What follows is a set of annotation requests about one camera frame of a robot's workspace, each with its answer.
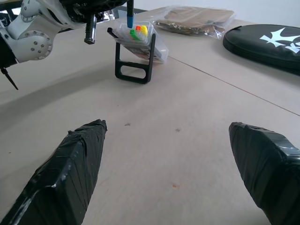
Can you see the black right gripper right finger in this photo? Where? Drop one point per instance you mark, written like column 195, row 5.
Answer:
column 269, row 168

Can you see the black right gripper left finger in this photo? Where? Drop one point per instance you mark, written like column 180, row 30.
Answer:
column 63, row 178

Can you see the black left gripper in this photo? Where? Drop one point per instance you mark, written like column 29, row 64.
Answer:
column 93, row 5

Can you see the black pen with blue cap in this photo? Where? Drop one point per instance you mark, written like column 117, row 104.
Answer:
column 130, row 16

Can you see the green marker cap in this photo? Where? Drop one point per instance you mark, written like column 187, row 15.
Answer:
column 133, row 33

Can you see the orange marker cap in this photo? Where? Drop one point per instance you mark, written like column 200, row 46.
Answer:
column 138, row 28

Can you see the yellow marker cap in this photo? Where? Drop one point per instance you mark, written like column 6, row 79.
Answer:
column 144, row 29

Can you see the clear plastic storage box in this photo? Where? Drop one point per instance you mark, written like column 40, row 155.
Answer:
column 158, row 48

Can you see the clear bag with brown contents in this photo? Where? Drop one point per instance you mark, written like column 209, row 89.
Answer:
column 199, row 20

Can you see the black racket bag white logo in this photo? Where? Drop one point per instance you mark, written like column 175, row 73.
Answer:
column 260, row 45

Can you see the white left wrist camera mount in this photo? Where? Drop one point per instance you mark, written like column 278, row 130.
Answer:
column 59, row 16

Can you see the black frame pen holder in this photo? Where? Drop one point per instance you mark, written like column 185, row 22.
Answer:
column 150, row 58

